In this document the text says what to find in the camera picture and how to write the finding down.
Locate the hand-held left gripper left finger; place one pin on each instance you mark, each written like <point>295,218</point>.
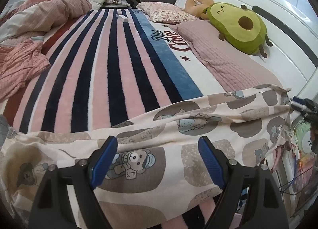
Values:
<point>104,163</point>

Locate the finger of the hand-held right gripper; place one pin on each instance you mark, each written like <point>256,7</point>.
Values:
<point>301,112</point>
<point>301,100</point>

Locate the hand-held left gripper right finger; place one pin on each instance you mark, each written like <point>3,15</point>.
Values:
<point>210,163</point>

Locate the cream bear print pants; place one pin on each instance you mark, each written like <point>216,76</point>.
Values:
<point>174,139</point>

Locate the pale green printed cloth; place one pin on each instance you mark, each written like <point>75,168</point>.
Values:
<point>303,142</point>

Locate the white bed headboard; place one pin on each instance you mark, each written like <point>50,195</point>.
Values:
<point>285,32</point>

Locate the ribbed pink pillow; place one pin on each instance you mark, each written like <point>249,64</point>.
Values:
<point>236,75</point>

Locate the striped plush blanket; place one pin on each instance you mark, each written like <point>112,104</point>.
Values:
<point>104,70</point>

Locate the avocado plush toy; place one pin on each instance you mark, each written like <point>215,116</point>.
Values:
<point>233,30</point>

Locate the folded grey-blue cloth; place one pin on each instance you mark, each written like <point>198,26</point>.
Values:
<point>6,127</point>

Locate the pink checked cloth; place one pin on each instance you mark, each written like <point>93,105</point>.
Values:
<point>19,67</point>

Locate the orange plush toy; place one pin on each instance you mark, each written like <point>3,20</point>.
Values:
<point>196,5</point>

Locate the small white box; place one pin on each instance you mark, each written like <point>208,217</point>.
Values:
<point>122,18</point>

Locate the floral pillow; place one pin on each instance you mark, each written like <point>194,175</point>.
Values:
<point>166,12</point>

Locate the pink grey striped duvet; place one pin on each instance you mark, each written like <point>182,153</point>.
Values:
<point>49,12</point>

